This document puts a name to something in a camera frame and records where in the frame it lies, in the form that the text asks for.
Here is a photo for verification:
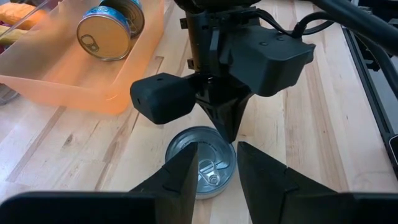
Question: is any silver can blue white label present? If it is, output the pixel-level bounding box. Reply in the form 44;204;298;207
164;125;238;200

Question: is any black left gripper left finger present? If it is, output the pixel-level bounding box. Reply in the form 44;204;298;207
0;142;200;224

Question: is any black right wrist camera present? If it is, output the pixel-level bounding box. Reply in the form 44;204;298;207
228;24;317;98

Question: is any orange translucent plastic bin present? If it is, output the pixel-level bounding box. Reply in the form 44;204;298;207
0;0;165;115

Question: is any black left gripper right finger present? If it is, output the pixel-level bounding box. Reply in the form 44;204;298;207
237;141;398;224

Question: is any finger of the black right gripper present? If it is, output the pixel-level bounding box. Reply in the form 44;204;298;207
198;92;233;144
230;92;255;144

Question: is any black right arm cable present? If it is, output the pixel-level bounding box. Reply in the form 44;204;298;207
254;8;335;37

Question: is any black aluminium rig frame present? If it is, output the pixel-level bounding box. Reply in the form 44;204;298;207
341;26;398;180

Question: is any red and blue label can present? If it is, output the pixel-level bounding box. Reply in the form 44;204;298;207
76;6;132;62

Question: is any yellow toy banana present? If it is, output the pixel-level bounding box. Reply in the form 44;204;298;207
0;24;20;45

